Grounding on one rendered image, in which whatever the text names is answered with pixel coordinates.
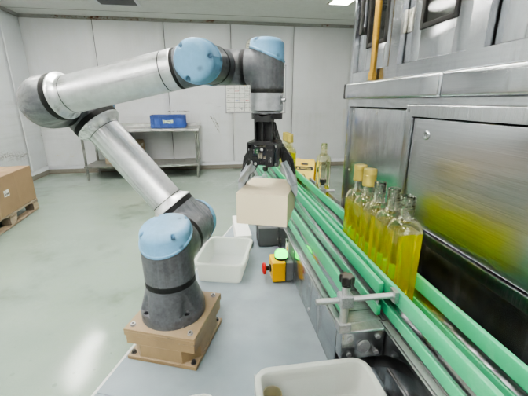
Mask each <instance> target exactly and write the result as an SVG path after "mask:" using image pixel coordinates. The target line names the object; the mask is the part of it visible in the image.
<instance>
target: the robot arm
mask: <svg viewBox="0 0 528 396"><path fill-rule="evenodd" d="M284 64H285V60H284V42H283V41H282V40H281V39H280V38H277V37H271V36H260V37H255V38H252V39H251V41H250V46H249V49H224V48H222V47H220V46H216V45H215V44H214V43H212V42H210V41H209V40H207V39H205V38H195V37H191V38H185V39H184V40H182V41H181V42H180V43H179V44H178V45H177V46H175V47H172V48H169V49H163V50H160V51H156V52H153V53H147V54H144V55H141V56H137V57H131V58H128V59H125V60H119V61H116V62H112V63H109V64H103V65H100V66H97V67H93V68H88V69H85V70H82V71H76V72H72V73H69V74H66V75H65V74H63V73H61V72H58V71H52V72H49V73H46V74H41V75H35V76H32V77H29V78H27V79H25V80H24V81H23V82H22V83H21V84H20V86H19V87H18V90H17V93H16V101H17V104H18V106H19V109H20V110H21V112H22V113H23V114H24V116H25V117H26V118H27V119H29V120H30V121H32V122H33V123H35V124H37V125H39V126H41V127H46V128H53V129H54V128H64V127H70V128H71V130H72V131H73V132H74V133H75V134H76V135H77V136H78V137H79V138H80V139H81V140H85V141H91V142H92V143H93V144H94V145H95V147H96V148H97V149H98V150H99V151H100V152H101V153H102V154H103V155H104V157H105V158H106V159H107V160H108V161H109V162H110V163H111V164H112V166H113V167H114V168H115V169H116V170H117V171H118V172H119V173H120V174H121V175H122V176H123V177H124V178H125V179H126V180H127V181H128V183H129V184H130V185H131V186H132V187H133V188H134V189H135V190H136V191H137V193H138V194H139V195H140V196H141V197H142V198H143V199H144V200H145V202H146V203H147V204H148V205H149V206H150V207H151V208H152V209H153V210H154V211H155V217H153V218H150V219H149V220H148V221H147V222H145V223H144V224H143V225H142V227H141V228H140V230H139V234H138V236H139V241H138V247H139V250H140V252H141V261H142V267H143V273H144V279H145V293H144V297H143V300H142V304H141V317H142V320H143V322H144V324H145V325H146V326H147V327H149V328H151V329H153V330H156V331H162V332H168V331H174V330H178V329H181V328H185V327H187V326H189V325H191V324H192V323H194V322H195V321H197V320H198V319H199V318H200V317H201V316H202V314H203V313H204V311H205V298H204V294H203V292H202V290H201V288H200V286H199V284H198V282H197V280H196V271H195V260H194V259H195V256H196V254H197V253H198V252H199V250H200V249H201V248H202V247H203V246H204V244H205V243H206V242H207V241H208V240H209V239H210V238H211V236H212V234H213V232H214V230H215V226H216V215H215V212H214V210H213V208H212V207H211V205H210V204H208V203H207V202H205V201H203V200H198V199H195V198H194V197H193V196H192V195H191V194H190V192H187V191H181V190H179V189H178V187H177V186H176V185H175V184H174V183H173V182H172V181H171V180H170V179H169V178H168V177H167V176H166V174H165V173H164V172H163V171H162V170H161V169H160V167H159V166H158V165H157V164H156V163H155V162H154V161H153V159H152V158H151V157H150V156H149V155H148V154H147V152H146V151H145V150H144V149H143V148H142V147H141V146H140V145H139V144H138V143H137V142H136V141H135V140H134V138H133V137H132V136H131V135H130V134H129V132H128V131H127V130H126V129H125V128H124V127H123V125H122V124H121V123H120V122H119V113H118V111H117V110H116V109H115V105H116V104H120V103H123V102H128V101H133V100H137V99H141V98H145V97H151V96H155V95H159V94H165V93H169V92H172V91H176V90H183V89H188V88H191V87H195V86H202V85H207V86H247V85H250V89H251V92H250V103H251V111H252V114H251V118H252V119H253V120H254V135H255V139H253V140H251V141H249V142H247V153H246V154H245V156H244V160H243V167H242V170H241V172H240V178H239V180H238V182H239V185H238V187H239V190H240V189H241V188H242V187H243V186H244V185H246V184H247V181H248V180H249V179H250V176H251V173H253V172H254V171H255V170H256V169H257V166H258V165H260V166H266V167H279V166H280V172H281V173H282V174H283V175H284V176H285V177H286V178H287V183H288V184H289V185H290V186H291V191H292V193H293V194H294V196H295V197H297V192H298V184H297V177H296V172H295V163H294V160H293V157H292V155H291V153H290V152H289V151H288V150H287V149H286V146H284V144H283V143H282V140H281V139H280V135H279V132H278V129H277V125H276V122H274V120H275V119H282V115H283V113H281V112H282V111H283V106H284V104H283V102H285V101H286V97H283V96H284ZM283 146H284V147H283ZM248 149H249V151H248ZM280 158H281V163H280V161H279V159H280Z"/></svg>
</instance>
